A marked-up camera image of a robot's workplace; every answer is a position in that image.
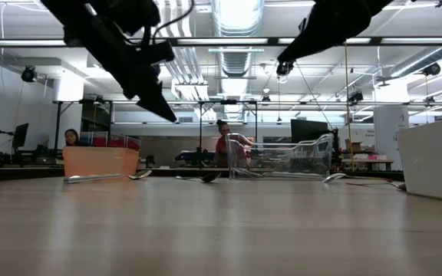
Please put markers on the black aluminium table frame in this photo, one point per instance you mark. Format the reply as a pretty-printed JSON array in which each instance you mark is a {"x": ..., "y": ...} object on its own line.
[{"x": 14, "y": 174}]

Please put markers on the person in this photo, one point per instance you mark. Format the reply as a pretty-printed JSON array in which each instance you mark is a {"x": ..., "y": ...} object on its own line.
[
  {"x": 223, "y": 147},
  {"x": 71, "y": 138}
]

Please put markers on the white column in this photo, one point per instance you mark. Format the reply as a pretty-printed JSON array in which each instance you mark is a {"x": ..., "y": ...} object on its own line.
[
  {"x": 390, "y": 115},
  {"x": 68, "y": 90}
]

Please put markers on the black ceiling beam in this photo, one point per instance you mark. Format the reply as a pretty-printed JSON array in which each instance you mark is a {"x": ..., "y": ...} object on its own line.
[{"x": 376, "y": 41}]

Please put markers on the black tall metal frame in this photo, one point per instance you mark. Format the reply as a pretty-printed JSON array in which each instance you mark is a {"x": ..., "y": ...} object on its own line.
[{"x": 58, "y": 126}]

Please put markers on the silver ventilation duct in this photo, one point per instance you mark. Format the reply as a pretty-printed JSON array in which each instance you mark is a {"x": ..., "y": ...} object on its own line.
[{"x": 236, "y": 61}]

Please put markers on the blue storage box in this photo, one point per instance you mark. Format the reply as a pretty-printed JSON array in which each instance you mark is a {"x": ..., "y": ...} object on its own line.
[{"x": 86, "y": 138}]

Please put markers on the black monitor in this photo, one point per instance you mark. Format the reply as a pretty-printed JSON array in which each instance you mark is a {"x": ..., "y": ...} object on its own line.
[
  {"x": 20, "y": 134},
  {"x": 307, "y": 130}
]

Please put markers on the black ceiling spotlight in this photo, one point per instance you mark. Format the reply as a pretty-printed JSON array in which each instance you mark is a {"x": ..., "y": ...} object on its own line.
[
  {"x": 284, "y": 69},
  {"x": 432, "y": 69},
  {"x": 29, "y": 74},
  {"x": 355, "y": 96}
]

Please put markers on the blue table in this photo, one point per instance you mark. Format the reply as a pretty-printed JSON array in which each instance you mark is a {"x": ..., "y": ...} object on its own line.
[{"x": 194, "y": 156}]

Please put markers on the red storage box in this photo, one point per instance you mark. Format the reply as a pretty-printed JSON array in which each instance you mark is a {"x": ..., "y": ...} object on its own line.
[{"x": 119, "y": 142}]

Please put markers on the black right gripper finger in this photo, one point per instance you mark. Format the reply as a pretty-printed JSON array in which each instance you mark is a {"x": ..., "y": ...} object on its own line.
[{"x": 294, "y": 53}]

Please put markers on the clear plastic bin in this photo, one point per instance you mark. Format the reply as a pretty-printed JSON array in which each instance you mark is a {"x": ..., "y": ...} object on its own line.
[{"x": 313, "y": 153}]

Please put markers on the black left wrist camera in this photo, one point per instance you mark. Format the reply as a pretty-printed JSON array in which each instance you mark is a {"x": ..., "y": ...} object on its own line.
[{"x": 159, "y": 51}]

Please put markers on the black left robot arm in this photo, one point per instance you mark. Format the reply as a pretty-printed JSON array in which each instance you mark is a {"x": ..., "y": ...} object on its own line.
[{"x": 79, "y": 23}]

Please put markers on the cardboard box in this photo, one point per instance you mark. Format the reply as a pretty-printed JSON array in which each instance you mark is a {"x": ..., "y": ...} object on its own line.
[{"x": 355, "y": 146}]

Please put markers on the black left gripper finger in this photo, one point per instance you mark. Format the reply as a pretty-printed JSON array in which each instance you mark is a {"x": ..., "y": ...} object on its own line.
[{"x": 156, "y": 97}]

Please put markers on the white plastic bin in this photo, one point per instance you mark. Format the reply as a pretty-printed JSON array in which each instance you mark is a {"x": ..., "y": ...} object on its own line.
[{"x": 432, "y": 161}]

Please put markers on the wooden table pink items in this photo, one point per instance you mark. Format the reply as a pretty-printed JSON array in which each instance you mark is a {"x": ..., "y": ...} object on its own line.
[{"x": 367, "y": 161}]

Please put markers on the orange translucent plastic bin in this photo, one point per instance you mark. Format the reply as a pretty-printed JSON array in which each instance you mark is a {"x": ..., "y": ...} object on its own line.
[{"x": 98, "y": 161}]

